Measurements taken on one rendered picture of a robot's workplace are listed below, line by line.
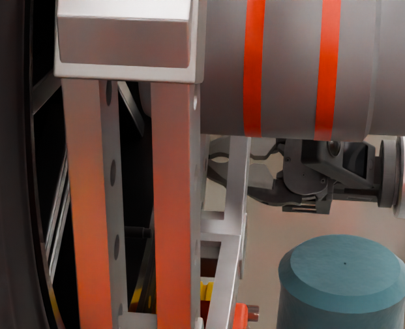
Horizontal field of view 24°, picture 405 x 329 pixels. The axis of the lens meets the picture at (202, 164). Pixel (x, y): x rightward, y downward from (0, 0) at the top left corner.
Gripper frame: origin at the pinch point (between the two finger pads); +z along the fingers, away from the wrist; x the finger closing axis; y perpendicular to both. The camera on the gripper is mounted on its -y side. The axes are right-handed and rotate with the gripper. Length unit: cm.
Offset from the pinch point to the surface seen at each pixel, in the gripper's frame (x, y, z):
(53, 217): -15.6, -36.2, 5.2
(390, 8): -0.1, -36.5, -15.7
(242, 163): -2.5, -7.1, -4.8
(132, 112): -0.3, -13.7, 5.2
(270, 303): -2, 89, -6
